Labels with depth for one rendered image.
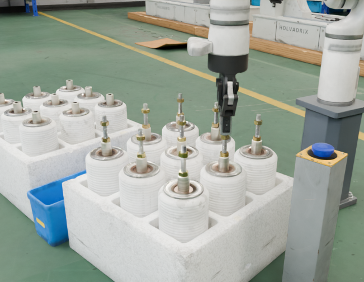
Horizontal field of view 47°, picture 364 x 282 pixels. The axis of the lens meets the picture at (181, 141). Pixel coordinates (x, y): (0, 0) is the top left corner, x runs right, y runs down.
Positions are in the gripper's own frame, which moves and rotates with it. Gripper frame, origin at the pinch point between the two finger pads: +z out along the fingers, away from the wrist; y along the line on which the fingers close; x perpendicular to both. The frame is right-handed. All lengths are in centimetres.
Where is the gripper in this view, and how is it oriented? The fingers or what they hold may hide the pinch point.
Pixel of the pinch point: (225, 123)
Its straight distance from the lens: 83.7
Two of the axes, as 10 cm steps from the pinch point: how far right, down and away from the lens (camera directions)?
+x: -10.0, 0.1, -0.3
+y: -0.3, -3.8, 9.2
